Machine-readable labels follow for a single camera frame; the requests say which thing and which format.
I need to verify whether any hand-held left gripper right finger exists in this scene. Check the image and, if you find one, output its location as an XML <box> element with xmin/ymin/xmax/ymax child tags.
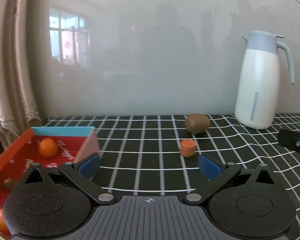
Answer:
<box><xmin>185</xmin><ymin>154</ymin><xmax>275</xmax><ymax>203</ymax></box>

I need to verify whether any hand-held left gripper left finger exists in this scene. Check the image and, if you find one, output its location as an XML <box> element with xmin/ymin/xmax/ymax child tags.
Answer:
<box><xmin>24</xmin><ymin>152</ymin><xmax>115</xmax><ymax>203</ymax></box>

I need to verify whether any small carrot piece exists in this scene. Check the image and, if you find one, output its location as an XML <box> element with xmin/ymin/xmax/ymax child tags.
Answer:
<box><xmin>179</xmin><ymin>139</ymin><xmax>197</xmax><ymax>157</ymax></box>

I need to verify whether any small orange mandarin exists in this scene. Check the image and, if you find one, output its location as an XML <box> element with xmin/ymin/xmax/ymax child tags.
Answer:
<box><xmin>39</xmin><ymin>138</ymin><xmax>59</xmax><ymax>158</ymax></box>

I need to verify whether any red and pink cardboard box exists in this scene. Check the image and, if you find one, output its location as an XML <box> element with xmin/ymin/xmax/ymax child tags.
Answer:
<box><xmin>0</xmin><ymin>126</ymin><xmax>102</xmax><ymax>239</ymax></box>

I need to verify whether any brown smooth water chestnut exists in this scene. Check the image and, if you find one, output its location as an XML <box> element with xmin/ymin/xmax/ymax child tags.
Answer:
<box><xmin>3</xmin><ymin>177</ymin><xmax>18</xmax><ymax>189</ymax></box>

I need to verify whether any large orange mandarin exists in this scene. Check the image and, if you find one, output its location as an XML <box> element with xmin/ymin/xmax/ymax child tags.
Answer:
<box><xmin>0</xmin><ymin>209</ymin><xmax>10</xmax><ymax>234</ymax></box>

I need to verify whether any brown kiwi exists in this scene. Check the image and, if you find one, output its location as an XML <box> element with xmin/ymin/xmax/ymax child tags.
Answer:
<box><xmin>184</xmin><ymin>113</ymin><xmax>211</xmax><ymax>134</ymax></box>

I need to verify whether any black checked tablecloth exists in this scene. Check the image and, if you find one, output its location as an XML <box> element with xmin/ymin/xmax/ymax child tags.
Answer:
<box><xmin>40</xmin><ymin>114</ymin><xmax>300</xmax><ymax>240</ymax></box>

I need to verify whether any white thermos jug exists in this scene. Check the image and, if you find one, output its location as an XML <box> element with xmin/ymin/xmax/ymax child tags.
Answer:
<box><xmin>234</xmin><ymin>30</ymin><xmax>295</xmax><ymax>130</ymax></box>

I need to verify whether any beige curtain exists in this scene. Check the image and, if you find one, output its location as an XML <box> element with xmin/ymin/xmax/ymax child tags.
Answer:
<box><xmin>0</xmin><ymin>0</ymin><xmax>43</xmax><ymax>155</ymax></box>

